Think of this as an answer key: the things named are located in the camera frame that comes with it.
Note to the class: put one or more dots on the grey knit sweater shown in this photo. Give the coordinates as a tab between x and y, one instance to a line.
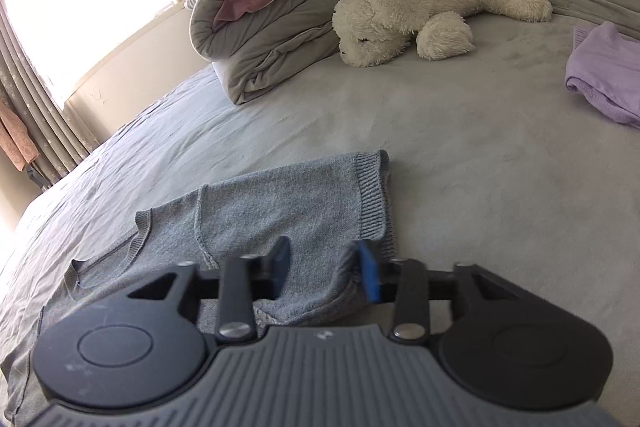
225	246

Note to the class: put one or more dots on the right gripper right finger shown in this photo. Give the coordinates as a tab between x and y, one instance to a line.
403	282

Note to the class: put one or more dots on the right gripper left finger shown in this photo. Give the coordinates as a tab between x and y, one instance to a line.
244	280

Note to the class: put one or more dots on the white plush dog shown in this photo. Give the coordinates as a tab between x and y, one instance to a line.
373	32

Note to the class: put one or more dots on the left grey curtain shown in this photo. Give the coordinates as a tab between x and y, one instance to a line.
62	139

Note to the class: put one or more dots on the grey bed sheet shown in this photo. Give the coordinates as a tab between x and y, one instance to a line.
494	161

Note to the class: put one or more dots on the pink hanging jacket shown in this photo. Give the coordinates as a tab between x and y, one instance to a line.
15	140

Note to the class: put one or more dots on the lilac folded cloth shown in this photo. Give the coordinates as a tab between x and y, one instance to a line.
604	69

